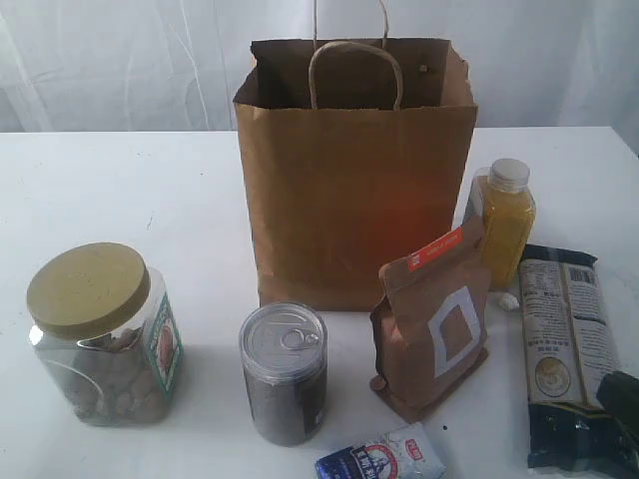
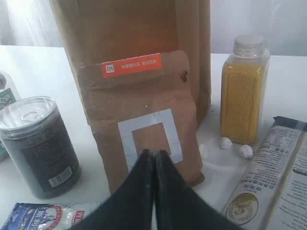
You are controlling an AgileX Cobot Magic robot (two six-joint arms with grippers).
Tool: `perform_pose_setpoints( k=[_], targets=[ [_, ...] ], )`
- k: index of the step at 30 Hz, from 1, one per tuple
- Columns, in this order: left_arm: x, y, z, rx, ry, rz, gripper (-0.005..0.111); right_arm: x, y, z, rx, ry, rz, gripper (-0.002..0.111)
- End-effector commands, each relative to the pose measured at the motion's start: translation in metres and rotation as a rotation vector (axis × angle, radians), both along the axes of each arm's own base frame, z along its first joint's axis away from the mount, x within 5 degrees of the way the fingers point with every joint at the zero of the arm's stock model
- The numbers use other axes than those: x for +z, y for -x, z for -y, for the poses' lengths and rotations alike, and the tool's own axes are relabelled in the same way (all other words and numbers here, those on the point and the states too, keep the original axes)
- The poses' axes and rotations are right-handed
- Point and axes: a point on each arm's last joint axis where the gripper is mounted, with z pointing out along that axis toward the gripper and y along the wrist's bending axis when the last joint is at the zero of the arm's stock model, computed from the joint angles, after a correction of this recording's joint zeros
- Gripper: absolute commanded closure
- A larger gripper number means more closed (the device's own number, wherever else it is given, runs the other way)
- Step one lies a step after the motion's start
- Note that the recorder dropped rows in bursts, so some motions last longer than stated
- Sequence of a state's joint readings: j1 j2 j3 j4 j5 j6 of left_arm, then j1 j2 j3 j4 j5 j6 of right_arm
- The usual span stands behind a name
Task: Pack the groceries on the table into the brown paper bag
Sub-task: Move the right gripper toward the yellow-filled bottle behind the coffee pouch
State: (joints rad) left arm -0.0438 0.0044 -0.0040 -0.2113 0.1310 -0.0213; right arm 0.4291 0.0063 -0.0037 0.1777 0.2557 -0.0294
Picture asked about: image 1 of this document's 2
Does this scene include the clear can dark contents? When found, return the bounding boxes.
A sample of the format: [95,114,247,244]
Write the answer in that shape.
[239,302,327,447]

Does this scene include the blue white salt packet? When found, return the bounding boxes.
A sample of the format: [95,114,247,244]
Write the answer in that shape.
[315,423,446,479]

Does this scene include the yellow juice bottle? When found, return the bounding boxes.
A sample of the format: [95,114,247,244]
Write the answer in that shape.
[464,158,536,291]

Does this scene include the small white pebble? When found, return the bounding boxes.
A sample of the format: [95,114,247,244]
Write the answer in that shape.
[498,292,520,311]

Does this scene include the plastic nut jar yellow lid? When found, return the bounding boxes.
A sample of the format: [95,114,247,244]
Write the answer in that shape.
[26,242,184,427]

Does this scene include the brown paper bag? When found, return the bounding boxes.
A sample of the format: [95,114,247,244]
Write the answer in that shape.
[234,35,478,311]

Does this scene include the black beige noodle package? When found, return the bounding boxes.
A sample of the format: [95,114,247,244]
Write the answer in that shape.
[518,244,638,478]

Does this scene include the brown kraft standup pouch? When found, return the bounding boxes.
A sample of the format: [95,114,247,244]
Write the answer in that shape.
[369,217,490,423]

